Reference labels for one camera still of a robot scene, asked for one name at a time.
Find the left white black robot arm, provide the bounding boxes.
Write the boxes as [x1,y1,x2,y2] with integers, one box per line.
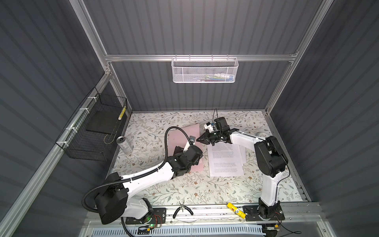
[94,145,203,225]

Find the silver metal can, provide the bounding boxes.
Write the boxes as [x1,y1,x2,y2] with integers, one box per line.
[116,136,133,155]

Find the black wire side basket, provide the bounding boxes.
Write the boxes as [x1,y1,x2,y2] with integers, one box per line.
[56,89,128,162]

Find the printed paper sheet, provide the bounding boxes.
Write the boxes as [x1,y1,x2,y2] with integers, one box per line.
[239,146,246,165]
[207,142,244,177]

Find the black handled pliers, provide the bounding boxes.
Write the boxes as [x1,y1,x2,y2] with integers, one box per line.
[172,203,194,219]

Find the black foam pad in basket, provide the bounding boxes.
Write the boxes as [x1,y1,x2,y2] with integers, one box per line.
[85,111,118,135]

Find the white ventilated cable duct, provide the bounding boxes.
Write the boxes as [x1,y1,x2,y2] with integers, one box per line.
[90,224,265,237]

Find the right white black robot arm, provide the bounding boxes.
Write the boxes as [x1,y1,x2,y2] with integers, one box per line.
[197,117,288,221]

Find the pink file folder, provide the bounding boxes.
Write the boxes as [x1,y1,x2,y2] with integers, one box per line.
[167,123,204,172]

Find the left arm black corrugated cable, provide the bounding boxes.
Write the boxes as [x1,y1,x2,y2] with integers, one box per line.
[81,126,193,213]

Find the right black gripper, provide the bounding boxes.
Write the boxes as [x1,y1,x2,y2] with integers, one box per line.
[196,130,222,146]

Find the yellow marker in basket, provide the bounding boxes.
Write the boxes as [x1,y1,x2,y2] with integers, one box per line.
[118,106,126,120]

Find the yellow tube on rail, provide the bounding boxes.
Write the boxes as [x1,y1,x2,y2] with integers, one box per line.
[227,202,246,219]

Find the white wire wall basket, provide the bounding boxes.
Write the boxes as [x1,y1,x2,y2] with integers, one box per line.
[171,57,239,84]

